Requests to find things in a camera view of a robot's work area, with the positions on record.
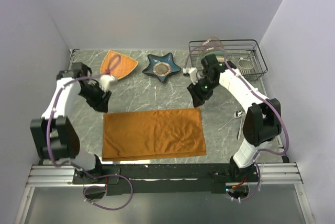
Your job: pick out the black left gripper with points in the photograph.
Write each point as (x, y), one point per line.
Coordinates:
(100, 104)

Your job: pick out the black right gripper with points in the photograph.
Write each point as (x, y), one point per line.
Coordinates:
(198, 99)

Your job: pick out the orange cloth napkin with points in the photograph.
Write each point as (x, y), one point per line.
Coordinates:
(154, 134)

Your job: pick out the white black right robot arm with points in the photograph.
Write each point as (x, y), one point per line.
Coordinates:
(262, 115)

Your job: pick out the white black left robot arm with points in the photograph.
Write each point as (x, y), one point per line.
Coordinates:
(54, 136)

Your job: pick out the orange woven triangular tray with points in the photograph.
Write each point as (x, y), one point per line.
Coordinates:
(124, 68)

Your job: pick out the stacked ceramic plates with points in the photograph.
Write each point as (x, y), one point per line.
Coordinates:
(218, 56)

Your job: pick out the silver spoon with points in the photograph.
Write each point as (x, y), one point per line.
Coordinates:
(236, 115)

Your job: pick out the blue star-shaped dish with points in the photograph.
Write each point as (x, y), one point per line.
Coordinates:
(161, 66)

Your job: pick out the clear glass jar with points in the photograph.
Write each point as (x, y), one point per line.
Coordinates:
(213, 45)

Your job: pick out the striped ceramic mug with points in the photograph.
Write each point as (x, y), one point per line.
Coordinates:
(245, 66)

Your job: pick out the silver fork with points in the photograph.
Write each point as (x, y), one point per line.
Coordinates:
(240, 129)

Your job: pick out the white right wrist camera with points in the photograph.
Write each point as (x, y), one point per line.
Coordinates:
(192, 73)

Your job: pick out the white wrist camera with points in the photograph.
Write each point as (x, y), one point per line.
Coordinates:
(106, 81)
(192, 73)

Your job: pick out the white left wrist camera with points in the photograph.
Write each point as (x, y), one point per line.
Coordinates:
(106, 81)

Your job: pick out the black wire dish rack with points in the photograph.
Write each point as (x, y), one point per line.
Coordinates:
(235, 49)

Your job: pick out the aluminium frame rail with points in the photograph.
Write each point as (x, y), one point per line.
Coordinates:
(50, 176)

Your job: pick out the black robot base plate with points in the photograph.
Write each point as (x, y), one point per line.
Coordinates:
(167, 178)

